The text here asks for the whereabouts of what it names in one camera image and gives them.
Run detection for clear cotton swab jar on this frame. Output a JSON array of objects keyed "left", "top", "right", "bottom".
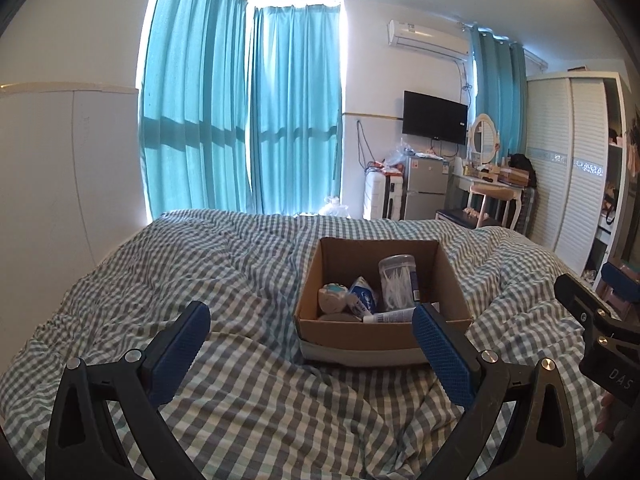
[{"left": 378, "top": 255, "right": 418, "bottom": 311}]

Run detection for wide teal window curtain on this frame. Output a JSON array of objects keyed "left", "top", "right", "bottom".
[{"left": 137, "top": 0, "right": 253, "bottom": 221}]

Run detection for white oval mirror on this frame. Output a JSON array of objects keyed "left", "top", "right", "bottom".
[{"left": 467, "top": 113, "right": 501, "bottom": 166}]

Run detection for person's right hand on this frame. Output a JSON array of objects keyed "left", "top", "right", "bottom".
[{"left": 597, "top": 392, "right": 620, "bottom": 436}]

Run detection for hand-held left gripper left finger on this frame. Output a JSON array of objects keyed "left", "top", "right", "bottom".
[{"left": 45, "top": 301, "right": 212, "bottom": 480}]

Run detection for narrow teal window curtain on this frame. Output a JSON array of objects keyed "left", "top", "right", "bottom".
[{"left": 249, "top": 5, "right": 344, "bottom": 216}]

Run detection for brown cardboard box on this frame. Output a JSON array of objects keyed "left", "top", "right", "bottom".
[{"left": 293, "top": 236, "right": 473, "bottom": 367}]

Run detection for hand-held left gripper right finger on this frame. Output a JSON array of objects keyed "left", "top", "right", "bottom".
[{"left": 411, "top": 302, "right": 591, "bottom": 480}]

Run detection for white air conditioner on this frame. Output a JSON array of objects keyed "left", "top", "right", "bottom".
[{"left": 387, "top": 19, "right": 472, "bottom": 58}]

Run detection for white vanity table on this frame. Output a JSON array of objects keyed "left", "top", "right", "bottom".
[{"left": 447, "top": 167, "right": 538, "bottom": 233}]

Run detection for teal corner curtain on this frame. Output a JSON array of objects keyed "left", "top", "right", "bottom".
[{"left": 470, "top": 30, "right": 528, "bottom": 161}]

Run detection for blue tissue pack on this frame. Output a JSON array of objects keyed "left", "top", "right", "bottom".
[{"left": 347, "top": 276, "right": 379, "bottom": 317}]

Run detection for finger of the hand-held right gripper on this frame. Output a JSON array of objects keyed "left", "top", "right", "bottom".
[
  {"left": 601, "top": 260, "right": 640, "bottom": 306},
  {"left": 554, "top": 273, "right": 640, "bottom": 346}
]

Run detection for black wall television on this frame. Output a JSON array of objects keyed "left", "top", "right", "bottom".
[{"left": 402, "top": 91, "right": 469, "bottom": 145}]

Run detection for white slatted wardrobe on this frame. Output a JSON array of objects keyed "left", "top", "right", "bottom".
[{"left": 525, "top": 71, "right": 636, "bottom": 281}]

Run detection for black bag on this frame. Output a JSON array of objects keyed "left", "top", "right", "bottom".
[{"left": 507, "top": 154, "right": 537, "bottom": 188}]

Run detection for grey checked blanket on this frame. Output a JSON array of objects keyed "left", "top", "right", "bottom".
[{"left": 0, "top": 209, "right": 616, "bottom": 480}]

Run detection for white plastic bag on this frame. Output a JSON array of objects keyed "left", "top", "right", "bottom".
[{"left": 320, "top": 196, "right": 351, "bottom": 218}]

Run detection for black bench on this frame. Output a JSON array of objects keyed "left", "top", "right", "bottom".
[{"left": 435, "top": 208, "right": 501, "bottom": 228}]

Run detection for hanging clothes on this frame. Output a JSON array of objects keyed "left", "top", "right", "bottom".
[{"left": 625, "top": 115, "right": 640, "bottom": 176}]

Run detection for white suitcase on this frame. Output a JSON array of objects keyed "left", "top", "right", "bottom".
[{"left": 363, "top": 172, "right": 405, "bottom": 221}]

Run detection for clear plastic bag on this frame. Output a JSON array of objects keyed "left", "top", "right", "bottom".
[{"left": 382, "top": 137, "right": 416, "bottom": 168}]

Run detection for grey small fridge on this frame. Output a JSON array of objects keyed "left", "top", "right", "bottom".
[{"left": 402, "top": 156, "right": 449, "bottom": 221}]

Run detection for small white tube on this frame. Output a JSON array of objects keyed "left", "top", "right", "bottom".
[{"left": 362, "top": 308, "right": 441, "bottom": 324}]

